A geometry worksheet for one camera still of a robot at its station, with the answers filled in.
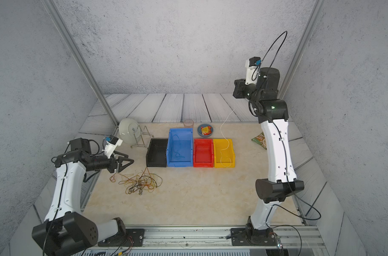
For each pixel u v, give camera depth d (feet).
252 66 1.79
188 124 3.67
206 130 3.65
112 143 2.12
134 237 2.38
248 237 2.17
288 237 2.44
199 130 3.73
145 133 3.51
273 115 1.50
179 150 3.42
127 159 2.38
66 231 1.27
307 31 2.49
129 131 3.21
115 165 2.11
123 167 2.24
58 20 2.42
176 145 3.47
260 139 3.60
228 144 3.36
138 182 2.91
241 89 1.92
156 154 3.52
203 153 3.35
